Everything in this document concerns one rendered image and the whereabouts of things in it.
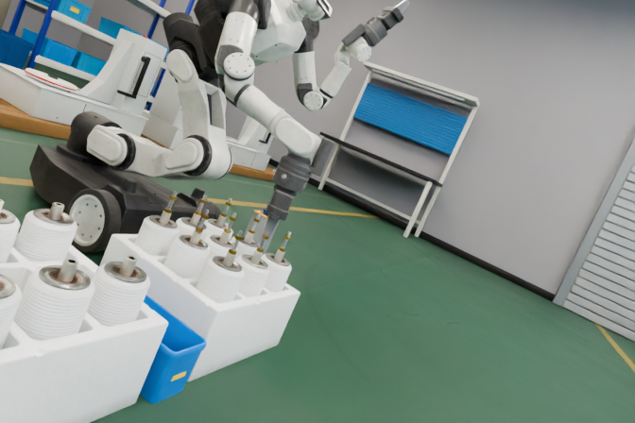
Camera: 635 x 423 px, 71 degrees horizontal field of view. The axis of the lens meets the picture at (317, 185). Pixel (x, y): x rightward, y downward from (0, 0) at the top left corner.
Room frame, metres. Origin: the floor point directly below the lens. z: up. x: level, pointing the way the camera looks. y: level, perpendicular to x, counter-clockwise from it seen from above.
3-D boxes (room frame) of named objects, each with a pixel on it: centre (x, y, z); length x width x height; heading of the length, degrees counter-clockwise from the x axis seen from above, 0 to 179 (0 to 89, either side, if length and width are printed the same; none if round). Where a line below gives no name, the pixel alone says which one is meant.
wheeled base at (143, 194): (1.72, 0.72, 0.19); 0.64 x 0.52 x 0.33; 66
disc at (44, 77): (2.86, 1.84, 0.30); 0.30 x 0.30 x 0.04
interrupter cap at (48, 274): (0.68, 0.31, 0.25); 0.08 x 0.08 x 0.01
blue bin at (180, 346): (0.94, 0.24, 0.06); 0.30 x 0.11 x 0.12; 65
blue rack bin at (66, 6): (5.33, 3.62, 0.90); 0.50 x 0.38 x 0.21; 67
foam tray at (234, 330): (1.21, 0.18, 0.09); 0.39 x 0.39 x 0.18; 64
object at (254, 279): (1.16, 0.07, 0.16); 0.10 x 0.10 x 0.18
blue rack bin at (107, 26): (6.13, 3.27, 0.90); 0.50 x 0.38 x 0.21; 64
